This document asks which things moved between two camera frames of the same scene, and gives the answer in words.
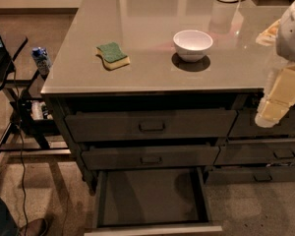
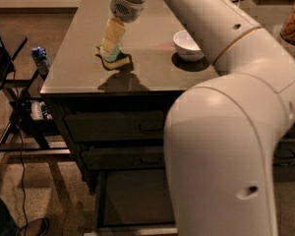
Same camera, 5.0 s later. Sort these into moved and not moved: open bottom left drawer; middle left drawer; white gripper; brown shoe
Moved: white gripper
Not moved: middle left drawer; brown shoe; open bottom left drawer
